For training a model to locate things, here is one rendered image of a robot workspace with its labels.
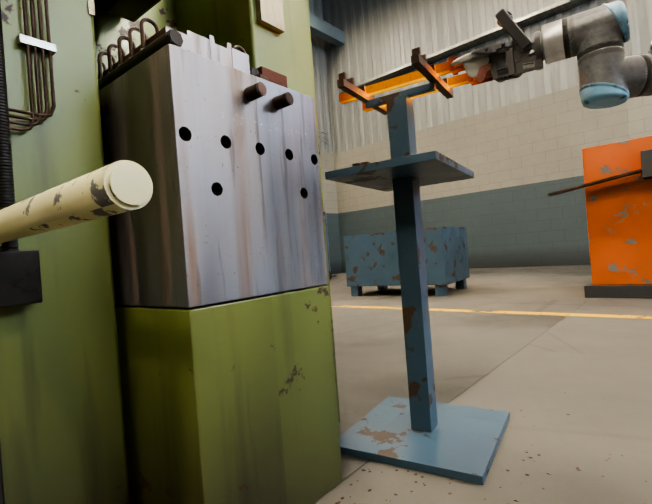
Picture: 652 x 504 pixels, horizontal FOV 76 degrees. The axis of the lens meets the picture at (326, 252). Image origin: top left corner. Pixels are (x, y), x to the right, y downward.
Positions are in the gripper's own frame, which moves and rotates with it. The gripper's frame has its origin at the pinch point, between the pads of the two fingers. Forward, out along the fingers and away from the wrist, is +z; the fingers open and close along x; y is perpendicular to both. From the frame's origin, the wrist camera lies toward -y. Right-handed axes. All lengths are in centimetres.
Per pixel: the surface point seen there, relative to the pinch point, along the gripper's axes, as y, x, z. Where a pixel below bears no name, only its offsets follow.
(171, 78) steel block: 4, -73, 29
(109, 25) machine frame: -29, -45, 81
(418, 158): 23.5, -25.9, 5.7
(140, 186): 24, -99, 6
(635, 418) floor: 107, 13, -32
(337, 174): 23.2, -26.6, 27.7
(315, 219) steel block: 33, -43, 26
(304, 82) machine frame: -6.9, -9.5, 43.7
